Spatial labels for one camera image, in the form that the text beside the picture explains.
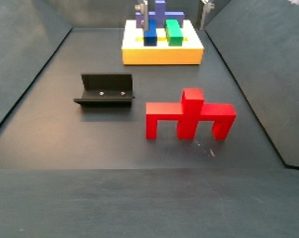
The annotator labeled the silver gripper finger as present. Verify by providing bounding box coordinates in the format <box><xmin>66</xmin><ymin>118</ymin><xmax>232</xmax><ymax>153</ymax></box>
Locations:
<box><xmin>200</xmin><ymin>0</ymin><xmax>214</xmax><ymax>30</ymax></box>
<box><xmin>133</xmin><ymin>0</ymin><xmax>149</xmax><ymax>32</ymax></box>

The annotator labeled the red cross-shaped block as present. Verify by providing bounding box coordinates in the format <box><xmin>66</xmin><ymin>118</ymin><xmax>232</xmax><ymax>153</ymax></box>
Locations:
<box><xmin>146</xmin><ymin>88</ymin><xmax>237</xmax><ymax>140</ymax></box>

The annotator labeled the yellow board base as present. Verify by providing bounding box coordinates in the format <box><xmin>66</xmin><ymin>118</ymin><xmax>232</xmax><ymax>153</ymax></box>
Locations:
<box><xmin>121</xmin><ymin>20</ymin><xmax>204</xmax><ymax>65</ymax></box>

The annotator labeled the purple cross-shaped block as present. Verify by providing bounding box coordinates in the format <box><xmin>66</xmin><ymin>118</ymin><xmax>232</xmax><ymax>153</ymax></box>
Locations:
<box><xmin>149</xmin><ymin>0</ymin><xmax>184</xmax><ymax>28</ymax></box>

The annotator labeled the blue bar block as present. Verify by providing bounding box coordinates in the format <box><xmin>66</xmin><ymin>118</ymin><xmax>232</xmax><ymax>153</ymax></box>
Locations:
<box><xmin>144</xmin><ymin>20</ymin><xmax>157</xmax><ymax>46</ymax></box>

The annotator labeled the green bar block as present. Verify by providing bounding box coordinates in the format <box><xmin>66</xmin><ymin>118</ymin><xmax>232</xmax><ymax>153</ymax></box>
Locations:
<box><xmin>165</xmin><ymin>20</ymin><xmax>184</xmax><ymax>46</ymax></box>

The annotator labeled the black angle bracket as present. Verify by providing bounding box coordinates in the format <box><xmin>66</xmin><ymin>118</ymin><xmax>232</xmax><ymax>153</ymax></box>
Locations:
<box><xmin>74</xmin><ymin>73</ymin><xmax>133</xmax><ymax>107</ymax></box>

